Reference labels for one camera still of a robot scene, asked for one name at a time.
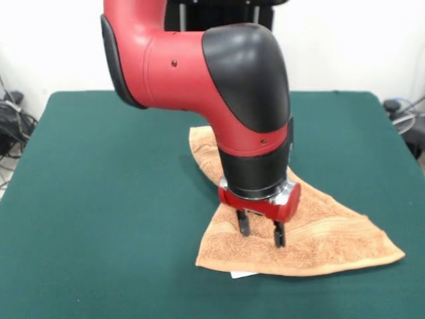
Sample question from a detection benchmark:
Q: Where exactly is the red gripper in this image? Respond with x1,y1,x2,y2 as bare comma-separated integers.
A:
218,181,302,249

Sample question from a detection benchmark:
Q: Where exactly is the orange terry towel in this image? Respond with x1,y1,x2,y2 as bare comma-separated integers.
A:
188,125,406,279

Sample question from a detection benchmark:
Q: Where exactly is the dark green table cloth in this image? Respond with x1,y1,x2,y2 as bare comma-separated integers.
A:
0,90,425,319

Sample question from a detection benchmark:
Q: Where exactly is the grey cable coil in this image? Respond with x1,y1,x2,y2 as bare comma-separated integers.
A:
382,96,425,160

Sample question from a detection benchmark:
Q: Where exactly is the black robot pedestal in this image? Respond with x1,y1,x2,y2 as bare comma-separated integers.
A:
164,0,276,34

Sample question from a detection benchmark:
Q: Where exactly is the black cable bundle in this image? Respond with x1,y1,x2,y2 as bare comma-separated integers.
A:
0,72,39,190

